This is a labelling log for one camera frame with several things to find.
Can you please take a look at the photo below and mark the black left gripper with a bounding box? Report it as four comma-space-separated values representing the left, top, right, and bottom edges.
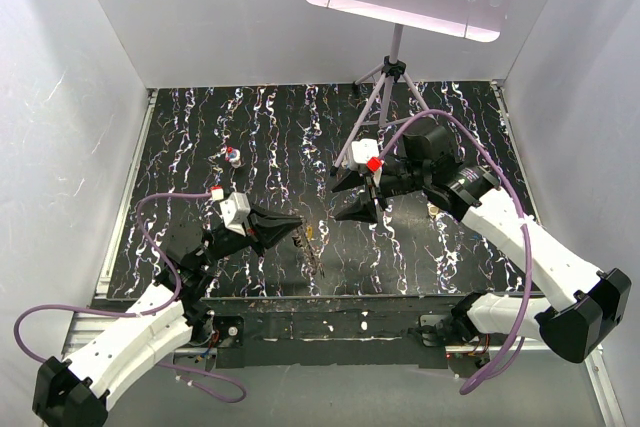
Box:
197, 201, 302, 268

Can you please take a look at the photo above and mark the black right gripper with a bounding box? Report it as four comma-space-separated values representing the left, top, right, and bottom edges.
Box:
330, 161, 429, 225

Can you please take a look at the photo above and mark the silver keyring holder with keys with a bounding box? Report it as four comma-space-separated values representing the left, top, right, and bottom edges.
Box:
292, 226, 325, 278

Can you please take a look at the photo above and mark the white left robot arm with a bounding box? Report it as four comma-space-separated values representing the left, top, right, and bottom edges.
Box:
32, 199, 304, 426

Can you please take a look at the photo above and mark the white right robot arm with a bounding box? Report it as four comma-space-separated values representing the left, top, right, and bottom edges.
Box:
333, 117, 631, 363

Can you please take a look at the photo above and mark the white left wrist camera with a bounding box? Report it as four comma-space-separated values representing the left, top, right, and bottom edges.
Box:
219, 192, 251, 237

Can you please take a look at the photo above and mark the black base frame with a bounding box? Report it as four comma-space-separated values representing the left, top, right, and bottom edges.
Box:
203, 294, 506, 369

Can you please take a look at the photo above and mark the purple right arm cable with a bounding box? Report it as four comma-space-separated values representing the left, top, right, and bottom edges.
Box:
377, 109, 532, 396

